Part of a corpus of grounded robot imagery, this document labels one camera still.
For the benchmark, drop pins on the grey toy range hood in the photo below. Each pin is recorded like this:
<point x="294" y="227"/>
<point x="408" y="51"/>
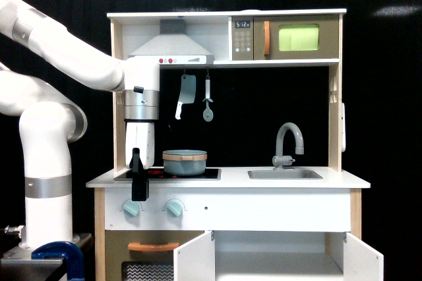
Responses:
<point x="173" y="47"/>

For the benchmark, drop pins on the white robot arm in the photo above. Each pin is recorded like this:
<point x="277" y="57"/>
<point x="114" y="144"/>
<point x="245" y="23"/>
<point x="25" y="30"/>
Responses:
<point x="49" y="121"/>

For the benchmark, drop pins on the left teal stove knob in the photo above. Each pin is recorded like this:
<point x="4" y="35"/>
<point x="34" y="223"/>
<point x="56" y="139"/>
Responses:
<point x="131" y="208"/>

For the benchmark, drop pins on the grey toy sink basin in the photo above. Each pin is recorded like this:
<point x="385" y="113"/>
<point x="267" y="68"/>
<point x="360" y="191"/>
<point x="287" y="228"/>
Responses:
<point x="283" y="174"/>

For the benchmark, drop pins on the white cabinet door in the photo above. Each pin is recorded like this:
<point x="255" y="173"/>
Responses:
<point x="195" y="259"/>
<point x="361" y="261"/>

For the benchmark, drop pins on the teal stove knob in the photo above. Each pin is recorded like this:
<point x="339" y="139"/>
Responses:
<point x="131" y="208"/>
<point x="174" y="208"/>

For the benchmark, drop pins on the left white cabinet door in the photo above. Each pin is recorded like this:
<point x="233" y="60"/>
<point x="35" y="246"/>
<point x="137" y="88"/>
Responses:
<point x="195" y="259"/>

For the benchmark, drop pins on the right white cabinet door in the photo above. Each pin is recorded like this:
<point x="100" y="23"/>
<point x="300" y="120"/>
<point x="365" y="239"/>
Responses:
<point x="361" y="261"/>

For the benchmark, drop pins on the blue clamp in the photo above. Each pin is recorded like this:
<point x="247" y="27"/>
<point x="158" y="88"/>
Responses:
<point x="66" y="250"/>

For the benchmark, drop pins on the white side-mounted holder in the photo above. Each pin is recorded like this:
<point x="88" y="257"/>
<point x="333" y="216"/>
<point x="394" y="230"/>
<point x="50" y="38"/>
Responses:
<point x="343" y="128"/>

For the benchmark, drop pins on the toy cleaver knife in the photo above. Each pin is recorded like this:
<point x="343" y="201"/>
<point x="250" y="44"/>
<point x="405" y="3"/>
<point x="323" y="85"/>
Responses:
<point x="187" y="93"/>

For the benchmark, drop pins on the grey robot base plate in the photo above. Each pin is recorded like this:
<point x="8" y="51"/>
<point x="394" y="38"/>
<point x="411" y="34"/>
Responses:
<point x="21" y="254"/>

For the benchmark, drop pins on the white wooden toy kitchen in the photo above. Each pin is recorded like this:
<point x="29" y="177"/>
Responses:
<point x="282" y="229"/>

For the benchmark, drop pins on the toy microwave with orange handle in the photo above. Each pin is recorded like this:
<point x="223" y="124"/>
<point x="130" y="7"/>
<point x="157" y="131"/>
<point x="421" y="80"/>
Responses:
<point x="284" y="37"/>

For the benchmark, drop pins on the toy pizza cutter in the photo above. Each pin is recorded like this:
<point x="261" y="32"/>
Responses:
<point x="207" y="113"/>

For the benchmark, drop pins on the teal bowl with tan rim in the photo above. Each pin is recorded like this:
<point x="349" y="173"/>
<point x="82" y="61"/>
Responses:
<point x="184" y="162"/>

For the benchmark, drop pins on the black toy stovetop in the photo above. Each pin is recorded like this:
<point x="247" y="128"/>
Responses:
<point x="158" y="174"/>

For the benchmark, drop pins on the toy oven door orange handle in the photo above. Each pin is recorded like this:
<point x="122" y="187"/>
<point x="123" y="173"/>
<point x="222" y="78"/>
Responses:
<point x="116" y="247"/>

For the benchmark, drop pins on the right teal stove knob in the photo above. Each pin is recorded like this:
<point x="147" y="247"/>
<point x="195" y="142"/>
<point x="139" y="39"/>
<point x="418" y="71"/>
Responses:
<point x="174" y="208"/>

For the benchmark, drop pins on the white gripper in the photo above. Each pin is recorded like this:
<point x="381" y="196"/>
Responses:
<point x="139" y="154"/>

